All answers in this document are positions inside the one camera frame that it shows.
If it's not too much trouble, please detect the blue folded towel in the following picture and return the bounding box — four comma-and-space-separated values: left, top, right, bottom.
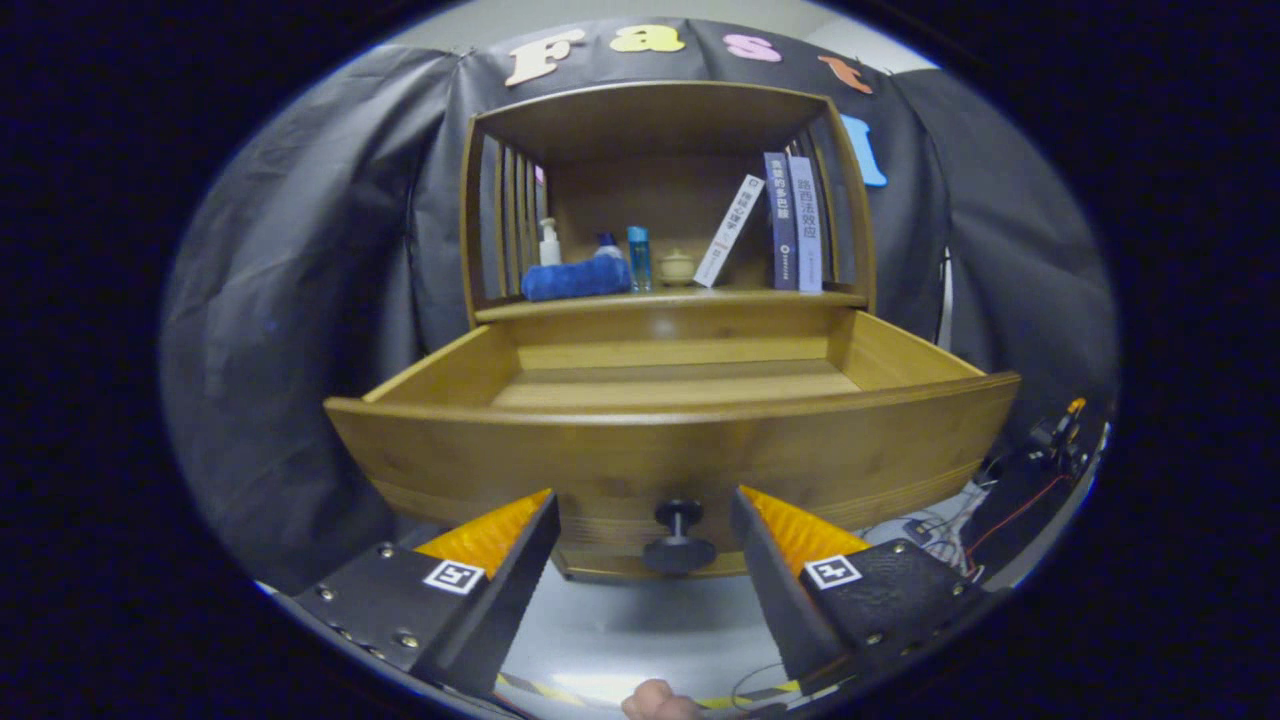
520, 257, 633, 303

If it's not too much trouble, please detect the dark blue book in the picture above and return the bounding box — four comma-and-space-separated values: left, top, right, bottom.
764, 152, 799, 292

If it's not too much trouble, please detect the light purple book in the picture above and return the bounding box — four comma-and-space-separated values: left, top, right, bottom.
788, 156, 824, 294

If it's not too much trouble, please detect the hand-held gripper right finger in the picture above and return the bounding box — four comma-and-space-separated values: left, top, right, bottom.
729, 486, 993, 693

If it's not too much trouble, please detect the white book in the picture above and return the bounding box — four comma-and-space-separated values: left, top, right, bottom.
693, 174, 766, 289

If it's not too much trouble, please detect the black device with orange part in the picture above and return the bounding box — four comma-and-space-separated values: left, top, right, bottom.
1020, 398, 1091, 476

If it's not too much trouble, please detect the wooden drawer with black knob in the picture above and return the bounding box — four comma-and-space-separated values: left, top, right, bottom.
323, 305, 1023, 583

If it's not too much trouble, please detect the wooden cabinet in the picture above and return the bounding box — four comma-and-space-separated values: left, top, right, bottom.
460, 80, 879, 331

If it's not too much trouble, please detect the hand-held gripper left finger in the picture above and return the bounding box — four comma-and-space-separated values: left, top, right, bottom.
290, 489, 562, 698

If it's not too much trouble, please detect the wooden countertop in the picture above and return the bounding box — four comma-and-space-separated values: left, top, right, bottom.
474, 288, 869, 323

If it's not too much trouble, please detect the black backdrop cloth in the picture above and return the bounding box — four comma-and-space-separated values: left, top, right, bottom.
160, 18, 1119, 596

